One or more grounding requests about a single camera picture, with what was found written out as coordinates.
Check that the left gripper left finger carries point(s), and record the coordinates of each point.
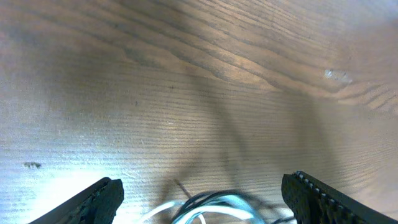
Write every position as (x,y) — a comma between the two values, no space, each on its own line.
(97,204)

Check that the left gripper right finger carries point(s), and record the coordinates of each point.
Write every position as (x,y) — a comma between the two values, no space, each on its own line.
(314,202)

